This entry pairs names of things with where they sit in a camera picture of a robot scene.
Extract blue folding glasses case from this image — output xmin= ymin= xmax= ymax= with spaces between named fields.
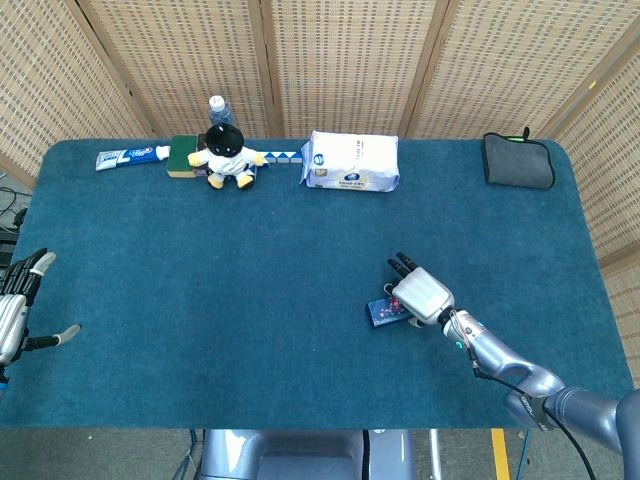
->
xmin=367 ymin=295 xmax=412 ymax=329

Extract green yellow sponge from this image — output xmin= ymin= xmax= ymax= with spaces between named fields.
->
xmin=166 ymin=134 xmax=201 ymax=180

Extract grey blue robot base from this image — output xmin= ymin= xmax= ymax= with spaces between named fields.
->
xmin=198 ymin=428 xmax=416 ymax=480

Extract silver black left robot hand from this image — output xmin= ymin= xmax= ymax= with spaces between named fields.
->
xmin=0 ymin=248 xmax=82 ymax=367

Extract grey metal table leg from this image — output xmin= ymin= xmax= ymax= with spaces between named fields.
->
xmin=428 ymin=428 xmax=444 ymax=480

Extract folded grey cloth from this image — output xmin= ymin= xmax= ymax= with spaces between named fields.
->
xmin=481 ymin=127 xmax=557 ymax=191

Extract white blue tissue pack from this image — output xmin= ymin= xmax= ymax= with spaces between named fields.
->
xmin=298 ymin=130 xmax=401 ymax=195

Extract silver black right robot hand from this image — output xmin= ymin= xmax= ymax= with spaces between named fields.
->
xmin=383 ymin=252 xmax=456 ymax=329

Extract blue carpet table mat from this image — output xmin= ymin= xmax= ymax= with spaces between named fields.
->
xmin=0 ymin=138 xmax=639 ymax=431

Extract black headed plush doll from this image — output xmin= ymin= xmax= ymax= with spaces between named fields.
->
xmin=187 ymin=122 xmax=266 ymax=191

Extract blue white snake puzzle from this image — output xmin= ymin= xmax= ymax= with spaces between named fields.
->
xmin=254 ymin=148 xmax=305 ymax=168

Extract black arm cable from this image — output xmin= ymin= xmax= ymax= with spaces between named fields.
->
xmin=468 ymin=357 xmax=600 ymax=480

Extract clear plastic water bottle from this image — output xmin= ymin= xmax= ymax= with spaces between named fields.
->
xmin=207 ymin=94 xmax=237 ymax=129

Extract blue white toothpaste tube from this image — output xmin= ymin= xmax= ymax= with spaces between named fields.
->
xmin=94 ymin=144 xmax=174 ymax=173

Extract black floor cables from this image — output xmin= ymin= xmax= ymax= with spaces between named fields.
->
xmin=0 ymin=184 xmax=29 ymax=251

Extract dark brown small box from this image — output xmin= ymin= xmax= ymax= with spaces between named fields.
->
xmin=193 ymin=133 xmax=212 ymax=179

